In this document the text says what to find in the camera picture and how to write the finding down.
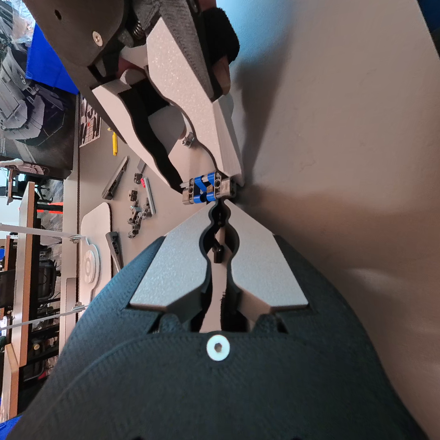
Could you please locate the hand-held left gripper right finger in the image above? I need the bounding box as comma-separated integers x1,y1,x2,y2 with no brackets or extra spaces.
220,200,310,320

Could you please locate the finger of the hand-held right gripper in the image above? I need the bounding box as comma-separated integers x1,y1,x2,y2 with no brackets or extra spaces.
79,67,184,190
145,16,244,188

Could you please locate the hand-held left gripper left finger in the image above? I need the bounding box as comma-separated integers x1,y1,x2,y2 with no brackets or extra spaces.
129,201,226,324

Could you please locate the black lego pin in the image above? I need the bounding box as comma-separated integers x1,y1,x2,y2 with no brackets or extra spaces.
211,237,226,264

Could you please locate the blue and grey lego assembly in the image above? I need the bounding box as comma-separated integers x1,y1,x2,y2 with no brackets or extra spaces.
181,171,238,206

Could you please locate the lego sticker sheet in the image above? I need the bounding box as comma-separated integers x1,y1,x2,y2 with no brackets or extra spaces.
79,94,102,149

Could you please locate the pointed dark grey lego panel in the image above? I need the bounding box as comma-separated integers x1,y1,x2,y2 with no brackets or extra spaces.
105,231,124,272

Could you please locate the long dark grey lego panel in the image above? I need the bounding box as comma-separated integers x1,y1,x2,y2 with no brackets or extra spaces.
101,156,130,200

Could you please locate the long light grey lego bar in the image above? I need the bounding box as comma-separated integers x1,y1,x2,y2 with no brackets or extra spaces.
144,177,157,215

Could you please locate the dark printed lego box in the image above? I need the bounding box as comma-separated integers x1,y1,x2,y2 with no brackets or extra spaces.
0,0,77,179

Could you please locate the person's right hand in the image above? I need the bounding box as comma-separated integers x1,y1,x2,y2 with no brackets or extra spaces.
191,0,231,96

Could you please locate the blue storage bin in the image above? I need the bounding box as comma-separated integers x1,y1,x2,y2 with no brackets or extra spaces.
26,23,80,95

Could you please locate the pile of dark grey connectors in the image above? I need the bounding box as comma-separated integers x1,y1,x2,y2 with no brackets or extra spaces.
127,202,152,239

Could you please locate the round white disc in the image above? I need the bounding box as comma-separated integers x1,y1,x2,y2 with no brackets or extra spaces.
82,249,100,284

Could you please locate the dark storage shelf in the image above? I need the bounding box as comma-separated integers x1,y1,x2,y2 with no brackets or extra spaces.
0,165,66,390

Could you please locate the wooden panel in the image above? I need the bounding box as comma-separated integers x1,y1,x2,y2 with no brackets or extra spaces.
10,182,37,369

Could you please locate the blue cloth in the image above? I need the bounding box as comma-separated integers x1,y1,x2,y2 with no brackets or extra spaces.
0,413,25,440

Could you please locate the blue padded object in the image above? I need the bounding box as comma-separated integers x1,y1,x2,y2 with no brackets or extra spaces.
418,0,440,55

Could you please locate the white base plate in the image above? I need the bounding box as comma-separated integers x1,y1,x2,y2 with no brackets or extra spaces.
78,202,113,307

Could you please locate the grey metal post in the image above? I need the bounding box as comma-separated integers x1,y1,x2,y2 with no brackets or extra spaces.
58,276,82,359

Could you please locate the white strap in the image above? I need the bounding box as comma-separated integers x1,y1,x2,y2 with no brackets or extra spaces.
0,302,85,333
0,221,87,243

